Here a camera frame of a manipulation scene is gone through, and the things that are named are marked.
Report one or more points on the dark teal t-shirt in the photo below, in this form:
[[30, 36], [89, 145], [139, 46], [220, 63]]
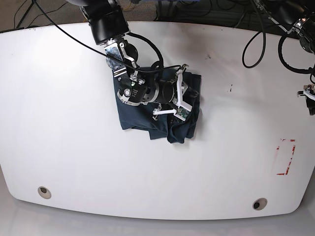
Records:
[[165, 121]]

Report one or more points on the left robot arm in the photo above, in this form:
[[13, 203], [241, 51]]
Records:
[[295, 16]]

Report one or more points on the left table cable grommet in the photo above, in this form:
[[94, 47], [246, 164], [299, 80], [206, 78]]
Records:
[[44, 192]]

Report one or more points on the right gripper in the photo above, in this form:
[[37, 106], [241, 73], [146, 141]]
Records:
[[167, 92]]

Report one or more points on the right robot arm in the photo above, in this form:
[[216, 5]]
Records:
[[135, 86]]

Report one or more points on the red tape rectangle marking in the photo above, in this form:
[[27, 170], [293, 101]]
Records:
[[284, 156]]

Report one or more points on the right table cable grommet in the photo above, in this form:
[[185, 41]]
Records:
[[260, 204]]

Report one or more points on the table cable grommet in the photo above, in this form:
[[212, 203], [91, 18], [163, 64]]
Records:
[[260, 204], [44, 192]]

